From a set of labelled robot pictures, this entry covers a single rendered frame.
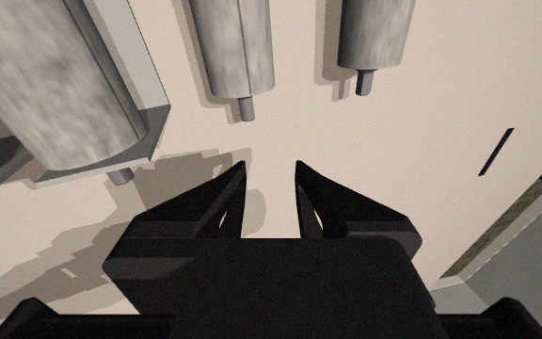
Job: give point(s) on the black flat strip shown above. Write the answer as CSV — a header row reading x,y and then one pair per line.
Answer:
x,y
495,152

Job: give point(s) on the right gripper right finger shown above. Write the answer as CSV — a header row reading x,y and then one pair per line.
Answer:
x,y
345,213

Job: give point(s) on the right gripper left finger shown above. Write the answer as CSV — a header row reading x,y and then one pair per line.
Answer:
x,y
198,211

